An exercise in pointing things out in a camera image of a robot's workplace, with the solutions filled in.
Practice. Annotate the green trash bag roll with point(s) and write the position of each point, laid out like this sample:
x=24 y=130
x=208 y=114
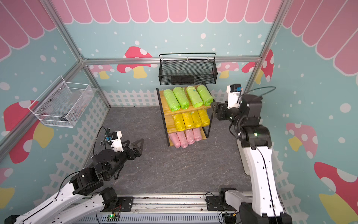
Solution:
x=180 y=95
x=172 y=102
x=205 y=95

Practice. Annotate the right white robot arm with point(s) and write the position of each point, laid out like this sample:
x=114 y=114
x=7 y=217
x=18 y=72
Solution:
x=255 y=147

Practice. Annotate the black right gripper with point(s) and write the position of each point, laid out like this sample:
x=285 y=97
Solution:
x=223 y=106

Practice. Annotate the pink trash bag roll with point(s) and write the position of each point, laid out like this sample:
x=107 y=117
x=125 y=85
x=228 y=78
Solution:
x=175 y=140
x=182 y=139
x=197 y=134
x=190 y=137

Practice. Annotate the wooden three-tier shelf black frame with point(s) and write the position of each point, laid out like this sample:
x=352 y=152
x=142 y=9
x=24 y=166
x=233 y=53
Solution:
x=168 y=122

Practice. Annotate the translucent plastic storage box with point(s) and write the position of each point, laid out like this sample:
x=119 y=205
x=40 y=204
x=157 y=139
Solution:
x=276 y=162

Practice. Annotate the green trash bag roll floor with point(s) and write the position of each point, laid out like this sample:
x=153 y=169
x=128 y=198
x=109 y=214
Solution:
x=194 y=96

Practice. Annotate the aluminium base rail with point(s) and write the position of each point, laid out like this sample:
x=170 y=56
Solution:
x=186 y=208

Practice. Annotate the black wire mesh basket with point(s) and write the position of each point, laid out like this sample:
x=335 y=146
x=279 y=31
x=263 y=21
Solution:
x=187 y=69

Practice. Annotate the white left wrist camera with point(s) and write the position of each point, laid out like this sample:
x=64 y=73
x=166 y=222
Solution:
x=114 y=140

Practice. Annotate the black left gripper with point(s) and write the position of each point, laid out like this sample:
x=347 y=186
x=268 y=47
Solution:
x=138 y=152

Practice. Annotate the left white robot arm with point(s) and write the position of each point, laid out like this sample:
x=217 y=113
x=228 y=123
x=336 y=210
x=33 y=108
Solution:
x=58 y=209

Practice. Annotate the white wire mesh basket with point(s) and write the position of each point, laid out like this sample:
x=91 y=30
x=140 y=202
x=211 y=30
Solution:
x=62 y=103

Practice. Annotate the green circuit board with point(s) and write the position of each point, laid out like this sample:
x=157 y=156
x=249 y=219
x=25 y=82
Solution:
x=113 y=218

